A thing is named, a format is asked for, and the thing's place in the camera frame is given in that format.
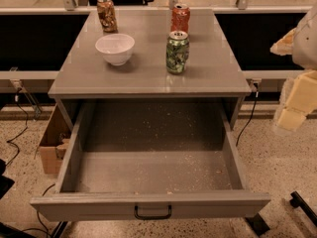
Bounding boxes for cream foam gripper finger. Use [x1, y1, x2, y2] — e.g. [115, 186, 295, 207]
[272, 70, 317, 133]

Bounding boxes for grey top drawer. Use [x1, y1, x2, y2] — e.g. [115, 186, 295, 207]
[31, 101, 270, 221]

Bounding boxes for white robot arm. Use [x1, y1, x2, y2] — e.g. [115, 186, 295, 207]
[270, 4, 317, 136]

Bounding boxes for grey drawer cabinet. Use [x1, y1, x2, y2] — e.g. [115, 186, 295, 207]
[49, 7, 251, 121]

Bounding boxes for black metal leg right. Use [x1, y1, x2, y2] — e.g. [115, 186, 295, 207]
[289, 191, 317, 227]

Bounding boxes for black metal leg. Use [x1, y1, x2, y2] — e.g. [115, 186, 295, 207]
[52, 221, 67, 238]
[289, 191, 317, 227]

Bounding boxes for green soda can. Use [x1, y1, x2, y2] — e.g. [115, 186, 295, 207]
[165, 31, 189, 74]

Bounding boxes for red soda can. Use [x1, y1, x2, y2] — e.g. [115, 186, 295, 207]
[170, 3, 190, 33]

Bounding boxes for black power adapter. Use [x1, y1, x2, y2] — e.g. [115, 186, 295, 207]
[246, 213, 270, 237]

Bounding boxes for white bowl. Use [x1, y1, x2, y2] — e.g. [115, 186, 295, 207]
[95, 34, 135, 65]

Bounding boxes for brown soda can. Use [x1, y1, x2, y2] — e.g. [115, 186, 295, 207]
[97, 0, 118, 33]

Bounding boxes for cardboard box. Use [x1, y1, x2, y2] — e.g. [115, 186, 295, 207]
[38, 105, 70, 175]

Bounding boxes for black metal leg left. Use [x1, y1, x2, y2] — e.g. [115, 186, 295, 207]
[52, 221, 67, 238]

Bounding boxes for black cable left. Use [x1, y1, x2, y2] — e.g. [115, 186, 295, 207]
[5, 87, 30, 167]

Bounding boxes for black floor cable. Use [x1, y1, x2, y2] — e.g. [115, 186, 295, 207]
[19, 183, 56, 238]

